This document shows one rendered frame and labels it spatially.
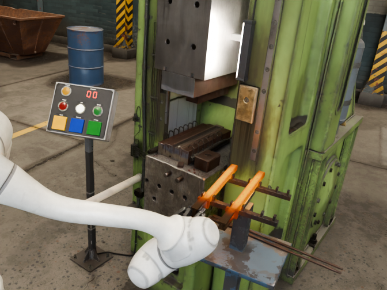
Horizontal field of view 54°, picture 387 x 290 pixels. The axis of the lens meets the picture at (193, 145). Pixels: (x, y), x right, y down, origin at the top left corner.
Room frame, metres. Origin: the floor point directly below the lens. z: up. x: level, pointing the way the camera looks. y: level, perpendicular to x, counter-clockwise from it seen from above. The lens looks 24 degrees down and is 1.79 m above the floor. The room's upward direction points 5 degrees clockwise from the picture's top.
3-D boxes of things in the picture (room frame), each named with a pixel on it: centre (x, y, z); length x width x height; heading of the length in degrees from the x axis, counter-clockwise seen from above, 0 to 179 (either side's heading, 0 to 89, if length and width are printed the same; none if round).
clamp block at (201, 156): (1.75, -0.08, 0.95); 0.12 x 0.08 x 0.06; 147
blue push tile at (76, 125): (1.91, 0.64, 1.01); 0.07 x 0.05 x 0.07; 82
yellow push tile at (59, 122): (1.93, 0.74, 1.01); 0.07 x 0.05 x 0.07; 82
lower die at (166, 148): (1.97, -0.01, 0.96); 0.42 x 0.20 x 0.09; 147
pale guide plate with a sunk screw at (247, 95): (1.73, -0.23, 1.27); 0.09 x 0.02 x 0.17; 57
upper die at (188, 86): (1.97, -0.01, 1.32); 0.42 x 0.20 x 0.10; 147
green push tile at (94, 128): (1.90, 0.54, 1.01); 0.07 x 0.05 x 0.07; 82
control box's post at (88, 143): (2.04, 0.61, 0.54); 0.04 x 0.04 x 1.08; 57
